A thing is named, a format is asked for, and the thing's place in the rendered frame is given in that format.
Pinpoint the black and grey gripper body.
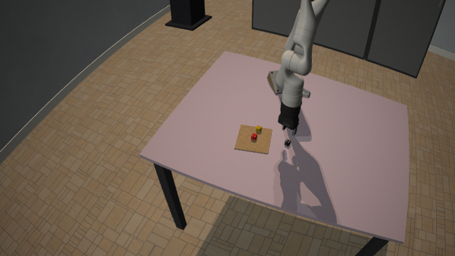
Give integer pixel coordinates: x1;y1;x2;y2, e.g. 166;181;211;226
278;88;311;130

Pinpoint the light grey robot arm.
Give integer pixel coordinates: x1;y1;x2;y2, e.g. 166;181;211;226
276;0;330;96

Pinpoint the tan flat mat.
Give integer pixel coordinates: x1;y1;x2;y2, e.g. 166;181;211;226
234;125;272;154

